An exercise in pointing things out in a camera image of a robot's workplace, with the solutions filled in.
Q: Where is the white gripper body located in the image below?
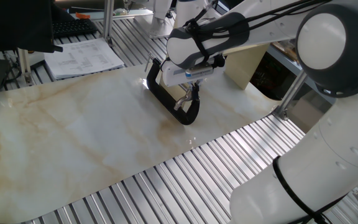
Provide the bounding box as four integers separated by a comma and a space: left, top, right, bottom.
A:
161, 58, 227, 88

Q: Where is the black C-clamp with steel screw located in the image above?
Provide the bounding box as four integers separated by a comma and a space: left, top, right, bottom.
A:
144, 51, 201, 126

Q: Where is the printed paper stack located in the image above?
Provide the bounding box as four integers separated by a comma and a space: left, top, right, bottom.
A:
44, 37, 126, 80

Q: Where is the black keyboard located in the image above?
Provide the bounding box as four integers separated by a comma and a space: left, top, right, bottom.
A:
52, 18, 99, 40

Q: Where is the marble pattern board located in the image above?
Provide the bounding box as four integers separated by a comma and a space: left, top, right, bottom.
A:
0, 57, 282, 224

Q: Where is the black monitor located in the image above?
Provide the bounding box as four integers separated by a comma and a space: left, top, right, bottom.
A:
0, 0, 64, 54

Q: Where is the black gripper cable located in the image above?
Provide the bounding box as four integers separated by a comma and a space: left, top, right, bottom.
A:
183, 0, 332, 70

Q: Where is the aluminium frame post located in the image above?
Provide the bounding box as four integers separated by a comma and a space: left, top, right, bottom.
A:
273, 70, 307, 121
103, 0, 116, 47
17, 48, 34, 85

